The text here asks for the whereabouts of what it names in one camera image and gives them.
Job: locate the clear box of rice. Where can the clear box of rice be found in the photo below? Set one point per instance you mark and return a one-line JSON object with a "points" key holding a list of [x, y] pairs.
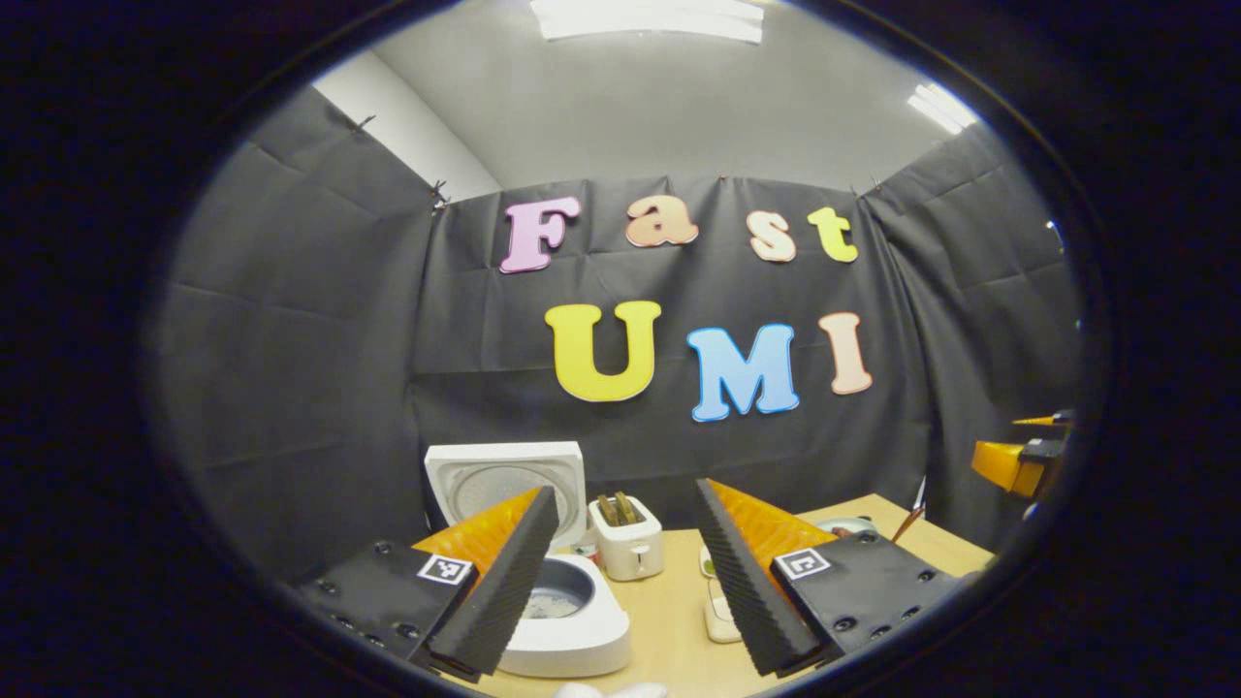
{"points": [[719, 616]]}

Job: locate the brown bread slice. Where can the brown bread slice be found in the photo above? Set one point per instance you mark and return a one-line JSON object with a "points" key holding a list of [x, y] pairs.
{"points": [[608, 509], [628, 507]]}

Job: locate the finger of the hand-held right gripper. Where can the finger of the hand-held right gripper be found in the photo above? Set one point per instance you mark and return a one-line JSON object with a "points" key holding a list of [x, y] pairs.
{"points": [[1042, 420], [1003, 465]]}

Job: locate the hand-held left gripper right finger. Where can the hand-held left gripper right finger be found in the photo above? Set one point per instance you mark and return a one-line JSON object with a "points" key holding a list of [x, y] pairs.
{"points": [[747, 591]]}

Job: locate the pale green plate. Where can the pale green plate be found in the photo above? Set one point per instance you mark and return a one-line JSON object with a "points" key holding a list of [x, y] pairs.
{"points": [[848, 526]]}

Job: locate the black backdrop cloth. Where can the black backdrop cloth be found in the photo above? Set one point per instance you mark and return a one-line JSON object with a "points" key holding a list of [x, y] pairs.
{"points": [[291, 388]]}

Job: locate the clear plastic water bottle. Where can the clear plastic water bottle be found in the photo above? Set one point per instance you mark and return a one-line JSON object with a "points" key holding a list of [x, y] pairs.
{"points": [[587, 548]]}

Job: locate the white toaster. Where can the white toaster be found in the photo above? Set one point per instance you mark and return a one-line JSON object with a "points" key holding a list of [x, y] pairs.
{"points": [[630, 553]]}

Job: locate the white rice cooker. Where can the white rice cooker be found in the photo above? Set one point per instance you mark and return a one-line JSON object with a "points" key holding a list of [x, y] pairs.
{"points": [[572, 635]]}

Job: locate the white divided bean dish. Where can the white divided bean dish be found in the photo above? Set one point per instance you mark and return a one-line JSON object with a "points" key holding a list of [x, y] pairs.
{"points": [[707, 562]]}

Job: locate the small ceiling light panel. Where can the small ceiling light panel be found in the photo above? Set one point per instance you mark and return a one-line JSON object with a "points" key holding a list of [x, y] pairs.
{"points": [[942, 107]]}

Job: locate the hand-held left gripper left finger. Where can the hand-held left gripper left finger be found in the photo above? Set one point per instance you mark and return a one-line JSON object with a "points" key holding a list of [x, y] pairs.
{"points": [[499, 591]]}

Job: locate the large ceiling light panel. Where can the large ceiling light panel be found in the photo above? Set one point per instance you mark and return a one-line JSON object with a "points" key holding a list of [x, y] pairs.
{"points": [[650, 17]]}

